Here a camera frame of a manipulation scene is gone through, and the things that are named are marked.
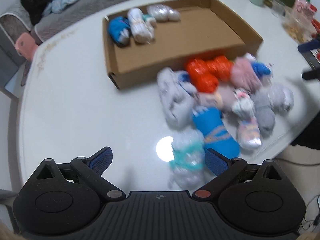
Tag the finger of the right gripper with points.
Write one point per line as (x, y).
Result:
(309, 46)
(313, 74)

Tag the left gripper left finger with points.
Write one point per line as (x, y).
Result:
(89, 171)

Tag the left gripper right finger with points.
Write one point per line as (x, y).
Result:
(226, 170)

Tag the blue sock with rubber band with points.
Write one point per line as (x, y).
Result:
(216, 137)

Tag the teal white plastic bundle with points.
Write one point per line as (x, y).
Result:
(187, 167)

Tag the grey sock roll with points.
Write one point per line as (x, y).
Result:
(264, 113)

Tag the pink fluffy sock bundle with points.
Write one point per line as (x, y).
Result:
(243, 76)

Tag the white blue-trimmed sock bundle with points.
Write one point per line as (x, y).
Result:
(178, 97)

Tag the orange plastic bag bundle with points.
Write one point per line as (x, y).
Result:
(200, 76)

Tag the white pink patterned sock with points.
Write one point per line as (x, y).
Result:
(248, 134)

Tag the clear plastic cup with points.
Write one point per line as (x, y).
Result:
(278, 8)

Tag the mauve sock bundle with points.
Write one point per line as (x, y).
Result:
(222, 99)

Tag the brown cardboard box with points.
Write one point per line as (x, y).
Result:
(207, 28)

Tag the pink child chair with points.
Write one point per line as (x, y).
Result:
(26, 46)

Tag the blue sock bundle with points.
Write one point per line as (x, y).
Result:
(119, 30)

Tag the white sock roll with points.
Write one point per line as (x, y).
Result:
(142, 31)

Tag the clear plastic wrapped bundle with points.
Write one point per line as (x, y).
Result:
(163, 13)

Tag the grey sofa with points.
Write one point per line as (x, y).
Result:
(16, 21)

